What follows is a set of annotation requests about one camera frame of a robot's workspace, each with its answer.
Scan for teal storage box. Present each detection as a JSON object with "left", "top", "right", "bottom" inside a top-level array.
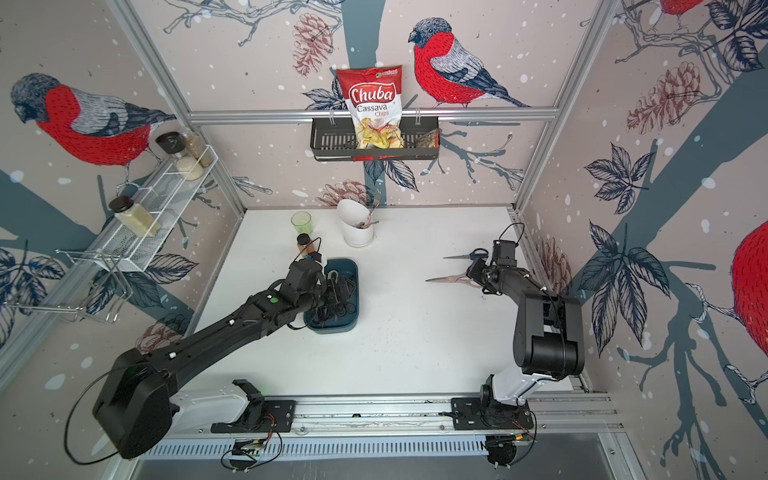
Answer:
[{"left": 303, "top": 258, "right": 360, "bottom": 334}]

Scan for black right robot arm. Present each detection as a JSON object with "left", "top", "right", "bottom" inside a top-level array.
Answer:
[{"left": 467, "top": 239, "right": 585, "bottom": 407}]

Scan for blue handled scissors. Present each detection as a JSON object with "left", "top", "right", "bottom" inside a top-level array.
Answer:
[{"left": 445, "top": 248, "right": 489, "bottom": 261}]

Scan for cream handled scissors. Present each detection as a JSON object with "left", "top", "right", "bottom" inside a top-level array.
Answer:
[{"left": 325, "top": 270, "right": 345, "bottom": 308}]

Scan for pale spice jar lying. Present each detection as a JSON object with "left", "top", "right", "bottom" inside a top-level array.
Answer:
[{"left": 108, "top": 196, "right": 160, "bottom": 238}]

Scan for black scissors with steel blades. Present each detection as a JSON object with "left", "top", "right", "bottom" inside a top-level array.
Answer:
[{"left": 318, "top": 270, "right": 357, "bottom": 322}]

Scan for metal wire rack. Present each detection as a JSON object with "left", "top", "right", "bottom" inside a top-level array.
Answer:
[{"left": 1, "top": 250, "right": 138, "bottom": 324}]

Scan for white wire wall shelf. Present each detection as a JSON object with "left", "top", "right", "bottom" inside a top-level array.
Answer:
[{"left": 96, "top": 145, "right": 219, "bottom": 272}]

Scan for orange spice jar black lid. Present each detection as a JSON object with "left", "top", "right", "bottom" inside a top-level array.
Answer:
[{"left": 296, "top": 233, "right": 316, "bottom": 258}]

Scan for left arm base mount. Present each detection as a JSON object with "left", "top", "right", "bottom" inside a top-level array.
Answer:
[{"left": 211, "top": 379, "right": 297, "bottom": 434}]

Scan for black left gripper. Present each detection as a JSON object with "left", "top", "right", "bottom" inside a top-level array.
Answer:
[{"left": 297, "top": 273, "right": 358, "bottom": 314}]

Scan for black wall basket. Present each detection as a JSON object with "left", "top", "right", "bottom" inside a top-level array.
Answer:
[{"left": 310, "top": 117, "right": 440, "bottom": 161}]

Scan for glass jar behind on shelf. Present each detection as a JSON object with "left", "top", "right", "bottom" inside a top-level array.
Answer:
[{"left": 181, "top": 128, "right": 213, "bottom": 168}]

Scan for fork in holder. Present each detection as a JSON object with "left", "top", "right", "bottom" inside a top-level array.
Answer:
[{"left": 354, "top": 207, "right": 375, "bottom": 230}]

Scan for red Chuba chips bag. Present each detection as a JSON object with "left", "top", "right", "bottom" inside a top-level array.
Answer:
[{"left": 337, "top": 65, "right": 405, "bottom": 149}]

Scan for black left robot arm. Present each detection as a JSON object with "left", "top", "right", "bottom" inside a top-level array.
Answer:
[{"left": 93, "top": 254, "right": 326, "bottom": 459}]

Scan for white utensil holder cup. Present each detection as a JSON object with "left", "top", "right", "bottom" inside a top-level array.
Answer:
[{"left": 336, "top": 199, "right": 374, "bottom": 248}]

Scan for green glass cup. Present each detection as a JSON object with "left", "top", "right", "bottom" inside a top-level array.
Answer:
[{"left": 291, "top": 211, "right": 313, "bottom": 235}]

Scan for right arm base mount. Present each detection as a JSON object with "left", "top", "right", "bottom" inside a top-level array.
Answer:
[{"left": 449, "top": 394, "right": 534, "bottom": 431}]

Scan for pink handled scissors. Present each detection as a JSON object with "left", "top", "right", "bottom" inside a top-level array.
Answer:
[{"left": 426, "top": 273, "right": 479, "bottom": 288}]

